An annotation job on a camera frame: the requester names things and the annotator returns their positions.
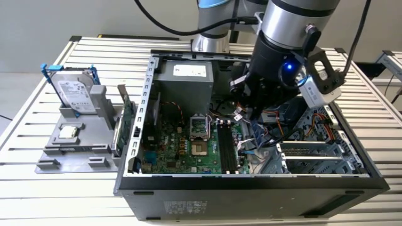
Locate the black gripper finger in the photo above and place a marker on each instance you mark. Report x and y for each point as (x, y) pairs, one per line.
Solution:
(268, 102)
(239, 86)

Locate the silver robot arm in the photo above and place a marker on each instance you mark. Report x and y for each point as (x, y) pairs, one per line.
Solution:
(292, 23)

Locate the black RAM slot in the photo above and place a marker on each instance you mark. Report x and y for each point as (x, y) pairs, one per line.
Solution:
(224, 150)
(232, 150)

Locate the grey optical drive cage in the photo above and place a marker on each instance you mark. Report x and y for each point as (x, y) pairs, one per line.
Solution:
(289, 110)

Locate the black round fan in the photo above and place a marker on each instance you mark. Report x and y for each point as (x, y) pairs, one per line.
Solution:
(224, 108)

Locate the grey power supply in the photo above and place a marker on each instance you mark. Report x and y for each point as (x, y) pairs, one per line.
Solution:
(182, 94)

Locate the thin locking lever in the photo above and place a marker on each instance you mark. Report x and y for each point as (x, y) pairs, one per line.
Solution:
(209, 128)

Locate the metal disk bay cage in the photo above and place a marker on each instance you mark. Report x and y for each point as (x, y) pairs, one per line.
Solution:
(315, 157)

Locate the CPU socket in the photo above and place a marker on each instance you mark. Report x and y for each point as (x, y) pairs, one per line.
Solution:
(200, 148)

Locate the green motherboard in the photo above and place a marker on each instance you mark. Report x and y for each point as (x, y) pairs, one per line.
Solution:
(201, 164)

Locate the neighbouring slatted metal table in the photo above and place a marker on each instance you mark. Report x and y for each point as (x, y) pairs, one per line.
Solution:
(393, 60)

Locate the graphics card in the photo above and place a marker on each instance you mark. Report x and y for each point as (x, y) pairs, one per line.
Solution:
(128, 122)

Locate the black PC case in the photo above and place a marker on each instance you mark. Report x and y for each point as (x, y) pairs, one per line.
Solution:
(220, 200)

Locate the grey parts rack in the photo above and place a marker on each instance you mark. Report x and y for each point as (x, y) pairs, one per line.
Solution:
(92, 131)

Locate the hard disk in blue carrier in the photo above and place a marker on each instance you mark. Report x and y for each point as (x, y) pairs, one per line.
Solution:
(74, 94)

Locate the silver CPU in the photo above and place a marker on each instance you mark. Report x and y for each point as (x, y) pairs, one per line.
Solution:
(68, 132)

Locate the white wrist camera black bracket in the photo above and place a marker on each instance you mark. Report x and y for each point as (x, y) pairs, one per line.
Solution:
(317, 96)

